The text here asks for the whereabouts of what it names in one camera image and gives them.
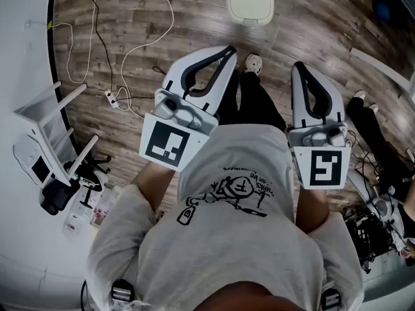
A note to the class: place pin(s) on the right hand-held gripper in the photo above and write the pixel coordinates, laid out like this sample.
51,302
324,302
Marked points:
324,170

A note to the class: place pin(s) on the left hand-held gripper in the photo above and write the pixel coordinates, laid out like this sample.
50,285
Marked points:
165,141

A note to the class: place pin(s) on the person's right forearm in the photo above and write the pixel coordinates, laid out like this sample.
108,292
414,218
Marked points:
311,209

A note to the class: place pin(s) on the person's left forearm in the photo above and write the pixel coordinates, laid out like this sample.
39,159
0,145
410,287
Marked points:
155,190

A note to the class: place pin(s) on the person's black trousers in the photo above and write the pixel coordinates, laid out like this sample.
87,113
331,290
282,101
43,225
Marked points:
259,102

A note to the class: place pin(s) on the white power strip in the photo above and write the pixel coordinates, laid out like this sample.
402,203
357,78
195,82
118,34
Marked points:
111,98

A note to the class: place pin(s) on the blue ball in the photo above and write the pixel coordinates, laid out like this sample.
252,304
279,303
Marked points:
382,10

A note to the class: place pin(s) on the black metal rack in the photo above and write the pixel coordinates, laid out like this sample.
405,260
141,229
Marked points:
366,238

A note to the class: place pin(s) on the person's grey t-shirt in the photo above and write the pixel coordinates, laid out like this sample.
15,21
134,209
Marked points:
227,238

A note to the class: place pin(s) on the white side table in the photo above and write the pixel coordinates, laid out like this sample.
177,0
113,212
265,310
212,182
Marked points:
42,122

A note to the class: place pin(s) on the pile of clear plastic bottles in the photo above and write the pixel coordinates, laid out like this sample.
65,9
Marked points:
87,212

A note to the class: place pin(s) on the black office chair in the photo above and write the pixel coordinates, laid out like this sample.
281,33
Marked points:
58,193

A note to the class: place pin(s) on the white appliance with black screen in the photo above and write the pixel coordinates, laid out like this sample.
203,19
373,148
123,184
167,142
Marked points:
34,160

